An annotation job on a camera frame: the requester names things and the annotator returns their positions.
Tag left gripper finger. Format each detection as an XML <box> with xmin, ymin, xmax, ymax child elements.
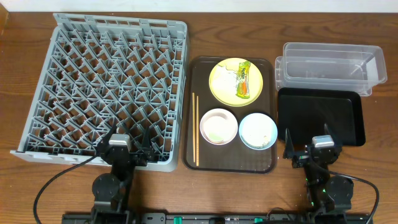
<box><xmin>141</xmin><ymin>128</ymin><xmax>152</xmax><ymax>153</ymax></box>
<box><xmin>98</xmin><ymin>124</ymin><xmax>117</xmax><ymax>149</ymax></box>

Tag light blue bowl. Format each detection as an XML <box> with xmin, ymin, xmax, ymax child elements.
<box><xmin>239</xmin><ymin>113</ymin><xmax>278</xmax><ymax>151</ymax></box>

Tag white pink-rimmed bowl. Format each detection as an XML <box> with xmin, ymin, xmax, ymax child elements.
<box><xmin>199</xmin><ymin>108</ymin><xmax>238</xmax><ymax>146</ymax></box>

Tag green orange snack wrapper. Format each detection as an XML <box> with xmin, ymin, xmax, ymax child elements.
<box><xmin>236</xmin><ymin>61</ymin><xmax>251</xmax><ymax>99</ymax></box>

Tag clear plastic wrap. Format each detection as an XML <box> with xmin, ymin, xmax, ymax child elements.
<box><xmin>213</xmin><ymin>65</ymin><xmax>238</xmax><ymax>91</ymax></box>

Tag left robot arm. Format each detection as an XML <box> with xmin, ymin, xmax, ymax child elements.
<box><xmin>89</xmin><ymin>125</ymin><xmax>155</xmax><ymax>224</ymax></box>

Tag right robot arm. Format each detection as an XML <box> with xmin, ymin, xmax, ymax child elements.
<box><xmin>283</xmin><ymin>125</ymin><xmax>354</xmax><ymax>223</ymax></box>

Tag black rectangular waste tray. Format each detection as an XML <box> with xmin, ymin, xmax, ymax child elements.
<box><xmin>278</xmin><ymin>88</ymin><xmax>366</xmax><ymax>146</ymax></box>

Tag grey plastic dishwasher rack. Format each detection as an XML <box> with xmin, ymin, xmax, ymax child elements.
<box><xmin>13</xmin><ymin>13</ymin><xmax>189</xmax><ymax>172</ymax></box>

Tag clear plastic waste bin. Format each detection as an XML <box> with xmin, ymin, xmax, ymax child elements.
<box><xmin>274</xmin><ymin>42</ymin><xmax>387</xmax><ymax>96</ymax></box>

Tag dark brown serving tray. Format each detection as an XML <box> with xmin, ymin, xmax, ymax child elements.
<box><xmin>180</xmin><ymin>57</ymin><xmax>277</xmax><ymax>174</ymax></box>

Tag wooden chopstick left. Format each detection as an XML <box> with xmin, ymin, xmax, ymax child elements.
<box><xmin>192</xmin><ymin>92</ymin><xmax>196</xmax><ymax>164</ymax></box>

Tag wooden chopstick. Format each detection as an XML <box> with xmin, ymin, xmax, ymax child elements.
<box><xmin>192</xmin><ymin>92</ymin><xmax>196</xmax><ymax>164</ymax></box>
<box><xmin>195</xmin><ymin>95</ymin><xmax>200</xmax><ymax>166</ymax></box>

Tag wooden chopstick right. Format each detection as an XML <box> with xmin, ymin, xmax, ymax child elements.
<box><xmin>195</xmin><ymin>95</ymin><xmax>200</xmax><ymax>166</ymax></box>

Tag yellow round plate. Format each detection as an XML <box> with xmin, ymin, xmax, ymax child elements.
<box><xmin>208</xmin><ymin>58</ymin><xmax>264</xmax><ymax>107</ymax></box>

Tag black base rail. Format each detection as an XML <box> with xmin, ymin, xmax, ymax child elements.
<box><xmin>61</xmin><ymin>212</ymin><xmax>374</xmax><ymax>224</ymax></box>

